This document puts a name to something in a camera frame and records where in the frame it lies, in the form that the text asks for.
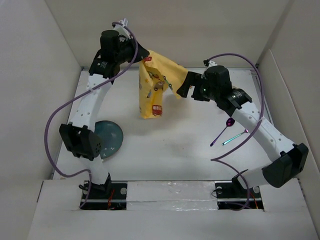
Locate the yellow car-print placemat cloth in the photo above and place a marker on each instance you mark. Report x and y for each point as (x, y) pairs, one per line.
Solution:
(158, 73)

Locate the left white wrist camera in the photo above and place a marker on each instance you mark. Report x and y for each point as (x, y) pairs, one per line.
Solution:
(120, 27)

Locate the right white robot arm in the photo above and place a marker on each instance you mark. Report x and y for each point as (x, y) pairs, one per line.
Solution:
(287, 158)

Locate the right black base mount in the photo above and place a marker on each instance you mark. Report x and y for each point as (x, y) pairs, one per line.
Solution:
(230, 197)

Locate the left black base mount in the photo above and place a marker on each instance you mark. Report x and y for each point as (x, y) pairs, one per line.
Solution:
(114, 199)

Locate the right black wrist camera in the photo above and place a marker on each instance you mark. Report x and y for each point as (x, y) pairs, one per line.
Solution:
(209, 63)

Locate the dark blue ceramic plate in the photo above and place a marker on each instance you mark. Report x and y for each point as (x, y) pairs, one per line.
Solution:
(111, 135)

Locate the iridescent metallic fork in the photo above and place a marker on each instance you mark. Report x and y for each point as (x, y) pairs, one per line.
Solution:
(234, 137)

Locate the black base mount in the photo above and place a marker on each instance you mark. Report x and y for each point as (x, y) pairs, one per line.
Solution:
(114, 199)
(230, 197)

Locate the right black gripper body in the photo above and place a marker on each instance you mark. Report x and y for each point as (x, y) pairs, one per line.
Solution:
(203, 91)

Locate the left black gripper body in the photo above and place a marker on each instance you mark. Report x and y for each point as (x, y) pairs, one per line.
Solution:
(128, 51)

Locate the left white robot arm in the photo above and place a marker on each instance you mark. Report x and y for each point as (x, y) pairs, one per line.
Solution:
(78, 135)

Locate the purple metallic spoon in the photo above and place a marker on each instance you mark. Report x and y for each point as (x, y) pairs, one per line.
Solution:
(229, 123)

